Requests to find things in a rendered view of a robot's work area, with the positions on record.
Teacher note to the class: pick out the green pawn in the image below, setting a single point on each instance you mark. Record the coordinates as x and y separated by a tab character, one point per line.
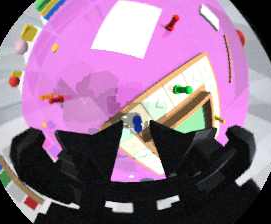
179	89

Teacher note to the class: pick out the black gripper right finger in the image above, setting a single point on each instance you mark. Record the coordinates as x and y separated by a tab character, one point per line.
173	146

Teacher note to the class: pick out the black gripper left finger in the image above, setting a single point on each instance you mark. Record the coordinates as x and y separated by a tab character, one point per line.
101	147

